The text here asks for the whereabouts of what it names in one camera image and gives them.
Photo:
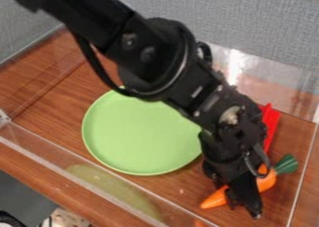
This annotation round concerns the green round plate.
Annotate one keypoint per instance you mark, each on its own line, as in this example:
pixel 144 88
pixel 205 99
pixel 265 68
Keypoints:
pixel 140 138

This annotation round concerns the clear acrylic barrier wall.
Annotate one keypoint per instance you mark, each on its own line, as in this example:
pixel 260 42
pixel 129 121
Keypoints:
pixel 49 88

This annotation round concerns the orange toy carrot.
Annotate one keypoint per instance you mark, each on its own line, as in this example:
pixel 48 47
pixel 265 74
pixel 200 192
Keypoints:
pixel 286 166

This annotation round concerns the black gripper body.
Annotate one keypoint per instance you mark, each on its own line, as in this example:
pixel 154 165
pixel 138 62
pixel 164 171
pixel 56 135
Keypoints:
pixel 233 133

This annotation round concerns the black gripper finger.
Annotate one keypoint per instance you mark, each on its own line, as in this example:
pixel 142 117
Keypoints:
pixel 244 193
pixel 218 198

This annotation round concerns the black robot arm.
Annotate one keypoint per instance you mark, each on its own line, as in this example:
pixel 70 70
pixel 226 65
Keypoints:
pixel 166 66

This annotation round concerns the red plastic block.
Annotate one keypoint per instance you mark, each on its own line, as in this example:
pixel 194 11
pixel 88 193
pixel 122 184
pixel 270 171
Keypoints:
pixel 270 117

